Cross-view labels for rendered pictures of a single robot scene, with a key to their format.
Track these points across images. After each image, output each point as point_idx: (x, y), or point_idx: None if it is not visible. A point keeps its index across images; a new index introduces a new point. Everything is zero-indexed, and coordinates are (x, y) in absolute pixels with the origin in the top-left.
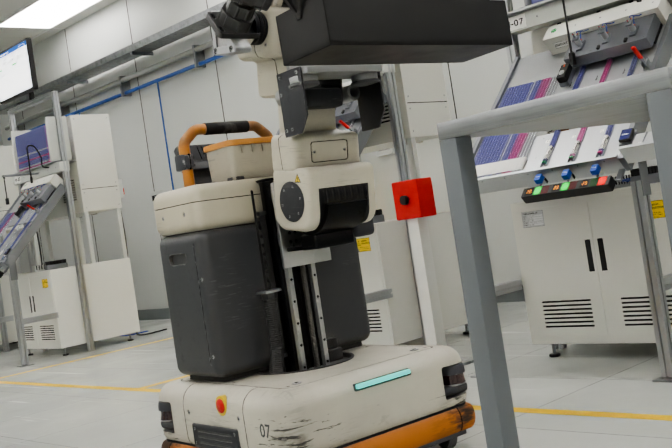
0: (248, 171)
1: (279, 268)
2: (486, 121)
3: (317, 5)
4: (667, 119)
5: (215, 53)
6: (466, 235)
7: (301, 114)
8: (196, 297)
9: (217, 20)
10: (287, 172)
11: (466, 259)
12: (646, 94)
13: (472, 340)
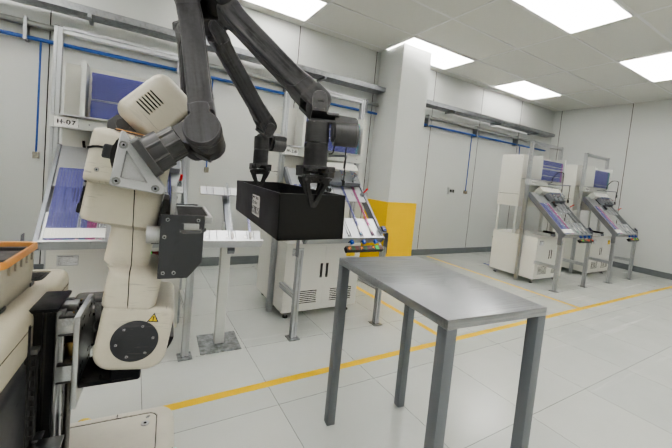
0: (7, 297)
1: (49, 408)
2: (476, 321)
3: (337, 203)
4: (542, 327)
5: (112, 182)
6: (448, 385)
7: (193, 260)
8: None
9: (148, 152)
10: (136, 311)
11: (444, 399)
12: (538, 317)
13: (435, 446)
